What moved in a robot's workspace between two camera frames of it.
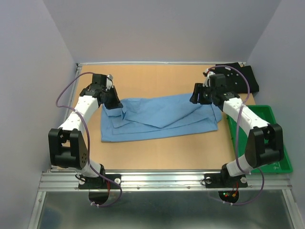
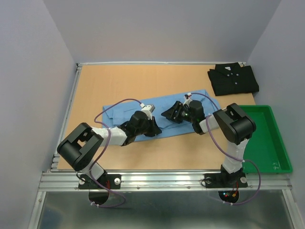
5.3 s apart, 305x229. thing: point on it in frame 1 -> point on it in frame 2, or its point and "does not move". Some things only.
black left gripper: (116, 104) -> (154, 129)
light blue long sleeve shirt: (142, 117) does not move
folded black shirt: (235, 81) does not move
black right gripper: (193, 99) -> (170, 114)
